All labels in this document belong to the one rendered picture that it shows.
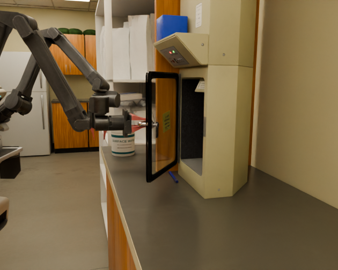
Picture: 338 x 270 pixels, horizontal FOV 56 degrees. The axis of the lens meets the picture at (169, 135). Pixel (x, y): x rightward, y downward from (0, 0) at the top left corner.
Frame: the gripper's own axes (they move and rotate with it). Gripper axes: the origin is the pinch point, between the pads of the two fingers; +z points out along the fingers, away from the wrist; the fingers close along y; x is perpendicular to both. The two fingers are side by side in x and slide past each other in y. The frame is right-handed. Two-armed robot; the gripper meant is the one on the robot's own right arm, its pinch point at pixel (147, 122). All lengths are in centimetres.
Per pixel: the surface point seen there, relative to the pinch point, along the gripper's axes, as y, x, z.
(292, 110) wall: 5, -4, 60
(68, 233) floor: -119, 161, -40
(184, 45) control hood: 26.9, -17.4, 8.7
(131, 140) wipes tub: -16, 54, 2
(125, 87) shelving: 11, 207, 17
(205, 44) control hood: 27.7, -17.5, 16.0
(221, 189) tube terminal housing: -22.8, -16.9, 24.2
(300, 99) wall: 9, -9, 60
